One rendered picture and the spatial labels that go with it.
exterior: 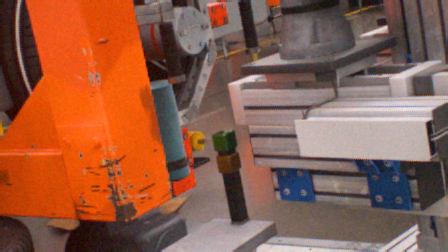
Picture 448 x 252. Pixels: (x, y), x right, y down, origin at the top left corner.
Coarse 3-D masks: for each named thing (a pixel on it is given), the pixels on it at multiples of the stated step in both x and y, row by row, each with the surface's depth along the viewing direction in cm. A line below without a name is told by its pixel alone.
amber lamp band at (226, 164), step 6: (222, 156) 193; (228, 156) 192; (234, 156) 193; (222, 162) 193; (228, 162) 192; (234, 162) 193; (240, 162) 195; (222, 168) 194; (228, 168) 193; (234, 168) 193; (240, 168) 195
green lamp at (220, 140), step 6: (222, 132) 193; (228, 132) 192; (234, 132) 193; (216, 138) 192; (222, 138) 191; (228, 138) 192; (234, 138) 193; (216, 144) 193; (222, 144) 192; (228, 144) 192; (234, 144) 193; (216, 150) 193; (222, 150) 192; (228, 150) 192
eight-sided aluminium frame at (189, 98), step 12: (192, 0) 262; (204, 0) 260; (204, 12) 261; (204, 48) 261; (192, 60) 263; (204, 60) 260; (192, 72) 261; (204, 72) 259; (192, 84) 260; (204, 84) 259; (180, 96) 258; (192, 96) 255; (180, 108) 254; (192, 108) 254; (180, 120) 250; (192, 120) 254
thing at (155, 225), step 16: (80, 224) 234; (96, 224) 230; (112, 224) 229; (128, 224) 234; (144, 224) 225; (160, 224) 223; (176, 224) 226; (80, 240) 230; (96, 240) 232; (112, 240) 223; (128, 240) 219; (144, 240) 217; (160, 240) 220; (176, 240) 224
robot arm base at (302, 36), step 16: (336, 0) 170; (288, 16) 170; (304, 16) 168; (320, 16) 168; (336, 16) 169; (288, 32) 170; (304, 32) 168; (320, 32) 168; (336, 32) 168; (352, 32) 172; (288, 48) 170; (304, 48) 168; (320, 48) 167; (336, 48) 168
